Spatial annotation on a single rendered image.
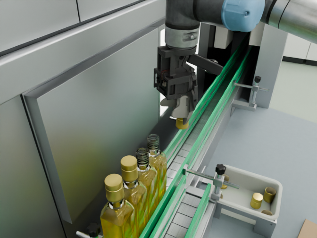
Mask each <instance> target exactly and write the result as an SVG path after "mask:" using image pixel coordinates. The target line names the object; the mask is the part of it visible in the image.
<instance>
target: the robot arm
mask: <svg viewBox="0 0 317 238"><path fill-rule="evenodd" d="M259 21H260V22H263V23H265V24H268V25H270V26H273V27H275V28H278V29H280V30H283V31H285V32H288V33H290V34H293V35H295V36H297V37H300V38H302V39H304V40H307V41H309V42H312V43H315V44H317V0H166V20H165V43H166V44H165V45H164V46H159V47H158V57H157V68H154V88H155V87H156V88H157V90H158V91H159V92H160V93H161V94H162V95H163V96H164V97H165V98H164V99H163V100H161V102H160V105H161V106H162V107H173V111H172V114H171V115H172V117H173V118H183V125H185V124H187V122H188V121H189V119H190V118H191V116H192V114H193V111H194V110H195V108H196V105H197V101H198V85H197V76H196V72H194V71H195V68H193V67H192V66H190V65H189V64H187V63H186V62H188V63H190V64H192V65H195V66H197V67H199V68H201V69H204V70H205V71H206V72H207V73H209V74H216V75H220V74H221V72H222V70H223V66H221V65H219V63H218V62H217V61H216V60H215V59H207V58H205V57H203V56H201V55H199V54H196V50H197V44H198V39H199V30H200V23H201V22H202V23H206V24H210V25H214V26H219V27H223V28H227V29H228V30H231V31H242V32H250V31H252V30H253V29H254V28H255V27H256V25H257V24H258V23H259ZM156 74H157V77H156ZM156 80H157V82H156ZM155 82H156V83H155ZM185 94H187V95H185Z"/></svg>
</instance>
